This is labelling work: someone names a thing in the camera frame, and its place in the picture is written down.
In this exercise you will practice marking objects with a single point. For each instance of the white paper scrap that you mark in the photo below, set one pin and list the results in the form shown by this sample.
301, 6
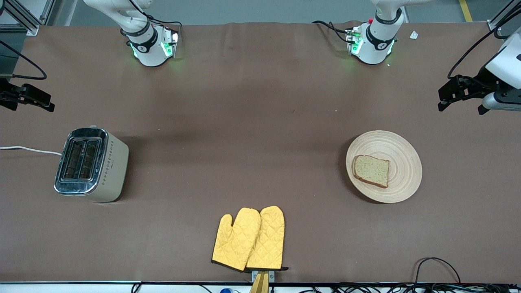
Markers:
414, 35

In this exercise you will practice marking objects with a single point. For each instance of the aluminium frame profile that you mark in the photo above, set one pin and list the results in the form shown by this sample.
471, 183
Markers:
30, 29
494, 25

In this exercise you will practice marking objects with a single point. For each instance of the grey metal bracket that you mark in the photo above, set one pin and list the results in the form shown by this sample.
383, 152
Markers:
272, 276

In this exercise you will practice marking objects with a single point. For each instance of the beige chrome two-slot toaster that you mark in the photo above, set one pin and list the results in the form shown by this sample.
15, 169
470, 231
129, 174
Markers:
110, 171

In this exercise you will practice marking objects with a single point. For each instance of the brown bread slice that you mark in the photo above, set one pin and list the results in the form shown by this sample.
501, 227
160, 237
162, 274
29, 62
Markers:
371, 171

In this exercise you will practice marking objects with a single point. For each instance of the round wooden plate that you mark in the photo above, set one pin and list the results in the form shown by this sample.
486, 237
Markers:
403, 171

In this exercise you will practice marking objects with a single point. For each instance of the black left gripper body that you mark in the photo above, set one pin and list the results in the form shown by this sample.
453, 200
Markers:
484, 81

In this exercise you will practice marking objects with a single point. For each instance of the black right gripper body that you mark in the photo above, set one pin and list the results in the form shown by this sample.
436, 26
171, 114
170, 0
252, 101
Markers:
9, 95

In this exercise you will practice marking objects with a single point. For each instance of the brown table cover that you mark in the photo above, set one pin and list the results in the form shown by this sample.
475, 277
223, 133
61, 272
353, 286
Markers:
260, 101

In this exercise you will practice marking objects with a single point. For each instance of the yellow quilted oven mitt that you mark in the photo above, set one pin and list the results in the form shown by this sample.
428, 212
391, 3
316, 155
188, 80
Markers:
234, 244
268, 240

